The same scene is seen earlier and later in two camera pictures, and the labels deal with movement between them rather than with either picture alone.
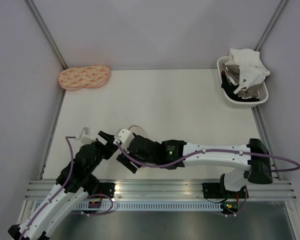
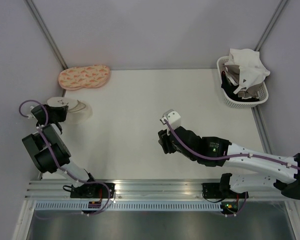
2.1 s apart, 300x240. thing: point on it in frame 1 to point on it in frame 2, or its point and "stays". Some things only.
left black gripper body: (101, 151) to (56, 114)
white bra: (252, 70) stays
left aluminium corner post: (46, 33) stays
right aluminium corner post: (281, 5) stays
